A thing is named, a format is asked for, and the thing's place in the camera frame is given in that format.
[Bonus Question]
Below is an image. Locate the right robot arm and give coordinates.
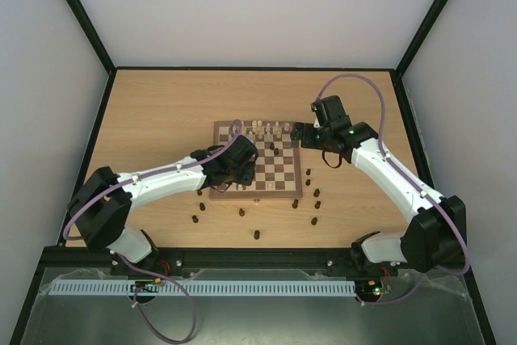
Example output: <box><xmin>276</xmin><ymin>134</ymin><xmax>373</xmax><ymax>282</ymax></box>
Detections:
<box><xmin>291</xmin><ymin>95</ymin><xmax>466</xmax><ymax>274</ymax></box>

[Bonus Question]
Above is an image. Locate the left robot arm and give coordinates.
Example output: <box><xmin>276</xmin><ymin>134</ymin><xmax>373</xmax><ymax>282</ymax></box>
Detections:
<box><xmin>63</xmin><ymin>135</ymin><xmax>258</xmax><ymax>267</ymax></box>

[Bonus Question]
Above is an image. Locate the wooden chess board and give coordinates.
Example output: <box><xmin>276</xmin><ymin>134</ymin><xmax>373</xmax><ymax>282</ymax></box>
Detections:
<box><xmin>209</xmin><ymin>119</ymin><xmax>302</xmax><ymax>200</ymax></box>

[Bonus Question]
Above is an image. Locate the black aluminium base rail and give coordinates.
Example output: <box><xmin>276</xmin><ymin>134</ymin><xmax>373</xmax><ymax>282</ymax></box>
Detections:
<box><xmin>40</xmin><ymin>246</ymin><xmax>469</xmax><ymax>277</ymax></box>

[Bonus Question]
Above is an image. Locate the light blue cable duct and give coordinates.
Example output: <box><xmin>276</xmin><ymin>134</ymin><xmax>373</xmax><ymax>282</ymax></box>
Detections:
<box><xmin>48</xmin><ymin>280</ymin><xmax>356</xmax><ymax>297</ymax></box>

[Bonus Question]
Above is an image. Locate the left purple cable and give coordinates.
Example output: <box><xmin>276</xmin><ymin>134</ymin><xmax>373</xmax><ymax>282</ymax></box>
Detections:
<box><xmin>62</xmin><ymin>119</ymin><xmax>197</xmax><ymax>343</ymax></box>

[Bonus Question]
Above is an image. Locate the black enclosure frame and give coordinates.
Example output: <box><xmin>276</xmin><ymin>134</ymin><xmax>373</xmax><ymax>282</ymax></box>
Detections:
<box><xmin>0</xmin><ymin>0</ymin><xmax>517</xmax><ymax>345</ymax></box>

